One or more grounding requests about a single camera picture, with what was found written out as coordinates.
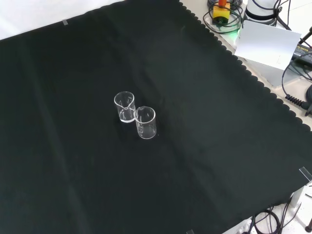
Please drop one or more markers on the black tripod leg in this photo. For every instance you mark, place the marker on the black tripod leg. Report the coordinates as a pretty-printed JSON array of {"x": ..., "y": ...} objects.
[{"x": 306, "y": 36}]

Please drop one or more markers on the pale board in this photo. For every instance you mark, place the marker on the pale board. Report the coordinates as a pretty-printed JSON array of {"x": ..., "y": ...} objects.
[{"x": 265, "y": 44}]

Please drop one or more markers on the black power adapter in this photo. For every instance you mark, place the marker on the black power adapter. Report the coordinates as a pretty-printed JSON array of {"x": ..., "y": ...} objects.
[{"x": 303, "y": 52}]

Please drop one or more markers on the yellow stop button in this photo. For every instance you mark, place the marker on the yellow stop button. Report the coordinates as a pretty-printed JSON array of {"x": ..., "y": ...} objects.
[{"x": 220, "y": 12}]

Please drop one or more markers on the clear tape piece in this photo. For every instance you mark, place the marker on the clear tape piece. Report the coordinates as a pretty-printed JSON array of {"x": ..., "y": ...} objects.
[
  {"x": 65, "y": 22},
  {"x": 306, "y": 173},
  {"x": 190, "y": 231}
]

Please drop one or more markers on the black scalloped bench cloth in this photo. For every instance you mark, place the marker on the black scalloped bench cloth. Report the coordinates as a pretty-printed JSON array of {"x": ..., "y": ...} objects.
[{"x": 73, "y": 158}]

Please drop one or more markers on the clear glass beaker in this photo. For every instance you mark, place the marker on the clear glass beaker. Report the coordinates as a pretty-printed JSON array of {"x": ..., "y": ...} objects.
[
  {"x": 124, "y": 114},
  {"x": 145, "y": 129}
]

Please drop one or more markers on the white power strip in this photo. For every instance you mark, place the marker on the white power strip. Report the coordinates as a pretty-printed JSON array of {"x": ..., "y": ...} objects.
[{"x": 243, "y": 225}]

